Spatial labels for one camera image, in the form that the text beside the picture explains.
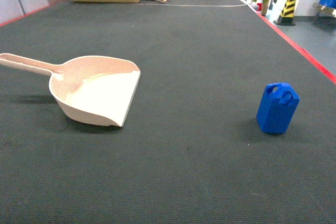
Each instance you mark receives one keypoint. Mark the beige plastic dustpan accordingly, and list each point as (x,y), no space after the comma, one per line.
(95,90)

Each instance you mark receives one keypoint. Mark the blue plastic part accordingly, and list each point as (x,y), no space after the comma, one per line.
(278,104)

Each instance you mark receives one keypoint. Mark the red white traffic cone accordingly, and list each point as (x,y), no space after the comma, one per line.
(259,4)

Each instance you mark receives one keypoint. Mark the yellow black traffic cone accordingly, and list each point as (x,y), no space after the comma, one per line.
(287,14)

